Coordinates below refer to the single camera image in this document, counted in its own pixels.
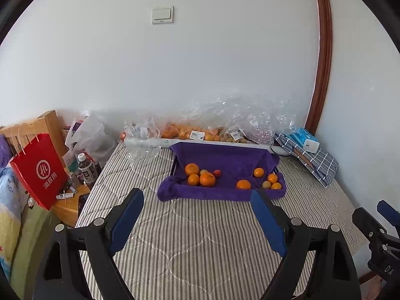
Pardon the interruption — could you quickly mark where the blue tissue pack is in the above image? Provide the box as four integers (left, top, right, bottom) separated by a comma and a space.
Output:
289, 127, 316, 144

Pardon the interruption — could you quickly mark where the crumpled clear plastic wrap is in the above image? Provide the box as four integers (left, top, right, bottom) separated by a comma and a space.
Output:
184, 92, 297, 143

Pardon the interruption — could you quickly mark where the dark drink bottle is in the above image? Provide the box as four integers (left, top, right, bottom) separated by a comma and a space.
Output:
77, 152, 97, 184

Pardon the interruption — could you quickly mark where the clear plastic bag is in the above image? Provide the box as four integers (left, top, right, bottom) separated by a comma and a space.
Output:
123, 117, 168, 171

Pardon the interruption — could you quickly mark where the black phone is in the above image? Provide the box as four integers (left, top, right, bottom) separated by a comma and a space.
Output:
77, 194, 90, 213

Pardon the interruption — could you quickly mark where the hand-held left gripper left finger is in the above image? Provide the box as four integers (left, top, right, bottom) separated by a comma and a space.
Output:
33, 188, 145, 300

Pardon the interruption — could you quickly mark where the white plastic bag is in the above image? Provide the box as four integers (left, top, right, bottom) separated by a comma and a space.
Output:
65, 111, 118, 163

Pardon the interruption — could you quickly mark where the small white box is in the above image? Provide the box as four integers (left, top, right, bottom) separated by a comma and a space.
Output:
302, 140, 320, 154

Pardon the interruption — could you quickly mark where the wooden headboard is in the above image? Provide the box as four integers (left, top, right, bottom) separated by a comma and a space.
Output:
0, 110, 71, 169

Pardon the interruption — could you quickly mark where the purple cloth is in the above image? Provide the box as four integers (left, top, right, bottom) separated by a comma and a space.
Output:
0, 134, 15, 163

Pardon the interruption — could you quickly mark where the large orange mandarin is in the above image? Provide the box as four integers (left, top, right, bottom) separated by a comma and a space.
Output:
199, 172, 216, 188

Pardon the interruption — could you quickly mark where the purple cloth-lined tray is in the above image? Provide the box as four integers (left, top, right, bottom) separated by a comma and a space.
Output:
157, 141, 287, 202

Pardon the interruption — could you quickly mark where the colourful printed blanket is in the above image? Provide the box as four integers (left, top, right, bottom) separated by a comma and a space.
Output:
0, 167, 32, 282

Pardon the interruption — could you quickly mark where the long white box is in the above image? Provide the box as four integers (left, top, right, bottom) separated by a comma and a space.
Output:
124, 138, 272, 151

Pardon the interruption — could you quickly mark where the white light switch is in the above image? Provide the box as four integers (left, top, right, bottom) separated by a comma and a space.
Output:
151, 5, 175, 25

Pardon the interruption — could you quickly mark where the striped mattress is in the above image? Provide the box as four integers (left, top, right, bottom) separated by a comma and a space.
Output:
76, 140, 369, 300

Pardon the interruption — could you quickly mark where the pale green bed sheet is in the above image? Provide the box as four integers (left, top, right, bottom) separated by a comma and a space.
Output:
8, 200, 63, 300

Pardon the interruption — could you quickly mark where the folded checked cloth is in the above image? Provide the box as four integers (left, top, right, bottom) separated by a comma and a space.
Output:
274, 133, 340, 189

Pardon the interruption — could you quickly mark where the red paper bag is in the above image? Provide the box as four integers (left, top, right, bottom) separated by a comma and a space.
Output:
9, 123, 69, 211

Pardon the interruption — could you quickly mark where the brown wooden door frame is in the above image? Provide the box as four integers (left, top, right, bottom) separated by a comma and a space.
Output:
304, 0, 333, 132

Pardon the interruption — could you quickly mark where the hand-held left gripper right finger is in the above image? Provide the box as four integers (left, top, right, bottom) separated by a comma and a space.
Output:
251, 188, 360, 300

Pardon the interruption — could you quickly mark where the bag of brown longans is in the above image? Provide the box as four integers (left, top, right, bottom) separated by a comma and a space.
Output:
219, 126, 251, 144

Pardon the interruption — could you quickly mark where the bagged pile of oranges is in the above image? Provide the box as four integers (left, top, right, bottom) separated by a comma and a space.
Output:
161, 122, 227, 142

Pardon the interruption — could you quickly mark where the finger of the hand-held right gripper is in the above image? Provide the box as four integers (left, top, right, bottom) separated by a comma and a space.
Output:
352, 207, 389, 245
376, 199, 400, 229

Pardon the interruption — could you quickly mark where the wooden nightstand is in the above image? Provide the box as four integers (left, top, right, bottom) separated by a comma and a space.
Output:
50, 181, 93, 228

